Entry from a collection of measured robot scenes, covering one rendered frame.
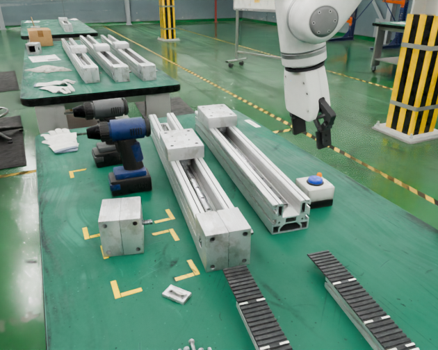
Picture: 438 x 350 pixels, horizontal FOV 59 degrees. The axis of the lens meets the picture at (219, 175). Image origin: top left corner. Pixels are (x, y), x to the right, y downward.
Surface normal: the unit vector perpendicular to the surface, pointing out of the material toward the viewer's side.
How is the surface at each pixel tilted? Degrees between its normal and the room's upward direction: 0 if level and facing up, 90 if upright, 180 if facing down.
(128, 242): 90
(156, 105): 90
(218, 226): 0
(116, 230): 90
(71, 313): 0
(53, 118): 90
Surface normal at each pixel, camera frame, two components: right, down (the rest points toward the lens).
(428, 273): 0.00, -0.90
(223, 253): 0.29, 0.42
